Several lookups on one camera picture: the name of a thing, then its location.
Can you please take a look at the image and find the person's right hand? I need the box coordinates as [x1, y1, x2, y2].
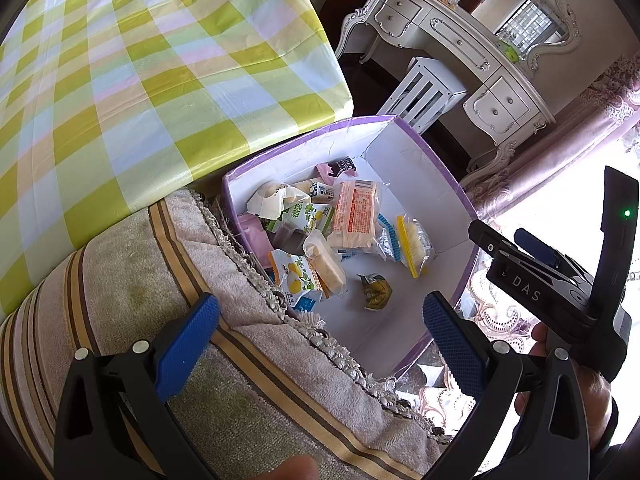
[514, 322, 620, 464]

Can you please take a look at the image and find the red white wafer packet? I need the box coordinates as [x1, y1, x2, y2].
[328, 180, 381, 252]

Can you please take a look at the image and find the green checkered tablecloth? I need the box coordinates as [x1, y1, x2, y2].
[1, 0, 354, 314]

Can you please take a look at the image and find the green garlic peas snack packet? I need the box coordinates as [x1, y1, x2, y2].
[316, 156, 358, 185]

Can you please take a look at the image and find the purple white cardboard box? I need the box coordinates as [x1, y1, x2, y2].
[222, 116, 477, 377]

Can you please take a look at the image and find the white ornate dressing table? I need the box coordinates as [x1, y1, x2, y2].
[335, 0, 555, 188]

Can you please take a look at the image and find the pink snack bar packet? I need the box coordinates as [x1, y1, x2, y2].
[238, 212, 274, 274]

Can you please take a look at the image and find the clear biscuit packet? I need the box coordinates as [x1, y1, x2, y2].
[303, 230, 347, 296]

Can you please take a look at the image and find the orange lemon snack packet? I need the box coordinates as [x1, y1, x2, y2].
[269, 249, 324, 312]

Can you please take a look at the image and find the white slatted stool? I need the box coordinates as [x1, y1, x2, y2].
[378, 56, 468, 133]

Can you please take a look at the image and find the dark green yellow small packet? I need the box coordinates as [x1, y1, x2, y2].
[358, 273, 393, 311]

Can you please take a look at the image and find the ornate white framed mirror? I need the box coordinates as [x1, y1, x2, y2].
[445, 0, 580, 76]

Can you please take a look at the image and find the green white lemon packet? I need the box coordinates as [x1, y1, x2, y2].
[262, 203, 335, 242]

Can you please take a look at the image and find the striped beige sofa cushion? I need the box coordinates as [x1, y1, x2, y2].
[1, 190, 449, 479]

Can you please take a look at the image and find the round bread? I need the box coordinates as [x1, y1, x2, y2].
[376, 214, 435, 278]

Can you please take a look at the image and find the white green snack packet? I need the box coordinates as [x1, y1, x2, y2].
[246, 181, 311, 220]

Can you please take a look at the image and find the pink floral bedding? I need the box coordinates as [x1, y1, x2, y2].
[397, 50, 639, 443]

